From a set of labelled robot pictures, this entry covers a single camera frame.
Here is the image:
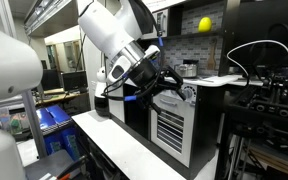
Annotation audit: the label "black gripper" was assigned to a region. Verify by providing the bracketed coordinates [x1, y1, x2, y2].
[128, 59, 188, 116]

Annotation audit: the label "grey stove knob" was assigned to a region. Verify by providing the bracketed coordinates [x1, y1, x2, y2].
[182, 85, 197, 100]

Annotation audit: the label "steel pot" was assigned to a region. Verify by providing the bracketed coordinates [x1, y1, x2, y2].
[173, 63, 199, 79]

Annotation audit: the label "white toy kitchen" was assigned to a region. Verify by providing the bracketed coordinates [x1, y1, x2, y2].
[107, 0, 242, 180]

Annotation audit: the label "white door with dispenser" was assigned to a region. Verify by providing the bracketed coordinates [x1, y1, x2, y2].
[107, 78, 126, 123]

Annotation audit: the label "white oven door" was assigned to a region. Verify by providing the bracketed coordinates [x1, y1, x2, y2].
[150, 91, 196, 168]

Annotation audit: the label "white toy microwave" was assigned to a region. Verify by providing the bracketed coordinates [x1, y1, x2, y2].
[139, 8, 170, 41]

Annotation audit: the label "wooden utensil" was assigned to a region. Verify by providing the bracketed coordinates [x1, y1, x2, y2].
[207, 37, 218, 71]

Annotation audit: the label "yellow toy lemon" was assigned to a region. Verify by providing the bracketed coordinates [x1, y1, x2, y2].
[197, 16, 214, 34]

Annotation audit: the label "black computer monitor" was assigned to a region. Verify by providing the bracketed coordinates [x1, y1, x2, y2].
[40, 68, 63, 92]
[61, 70, 89, 95]

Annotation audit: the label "black 3D printer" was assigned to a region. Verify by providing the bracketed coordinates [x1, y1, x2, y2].
[222, 64, 288, 158]

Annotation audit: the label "wooden desk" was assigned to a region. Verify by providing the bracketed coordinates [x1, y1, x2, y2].
[33, 87, 91, 108]

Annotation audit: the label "white tube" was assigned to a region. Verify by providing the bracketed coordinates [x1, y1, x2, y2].
[225, 39, 288, 74]

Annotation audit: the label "blue storage bin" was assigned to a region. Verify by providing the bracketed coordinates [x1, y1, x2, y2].
[35, 104, 74, 135]
[43, 127, 82, 162]

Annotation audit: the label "wooden board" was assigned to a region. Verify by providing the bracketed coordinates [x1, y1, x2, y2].
[248, 143, 288, 179]

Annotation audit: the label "overhead metal shelf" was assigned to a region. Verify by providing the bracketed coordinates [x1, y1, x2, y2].
[23, 0, 81, 38]

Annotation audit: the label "grey oven door handle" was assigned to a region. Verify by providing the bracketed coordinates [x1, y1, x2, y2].
[159, 98, 178, 108]

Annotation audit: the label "black cable blue ends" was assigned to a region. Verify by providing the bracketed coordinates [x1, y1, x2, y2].
[99, 64, 165, 103]

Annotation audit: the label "grey microwave handle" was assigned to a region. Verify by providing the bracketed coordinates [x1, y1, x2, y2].
[161, 12, 168, 37]

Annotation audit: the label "black red clamp handle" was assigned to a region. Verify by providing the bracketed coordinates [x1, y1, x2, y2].
[54, 154, 89, 180]

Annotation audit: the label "aluminium frame post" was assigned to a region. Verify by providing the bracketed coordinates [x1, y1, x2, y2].
[0, 0, 49, 160]

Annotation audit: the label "grey base plate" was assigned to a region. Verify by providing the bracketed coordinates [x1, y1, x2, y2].
[23, 149, 77, 180]

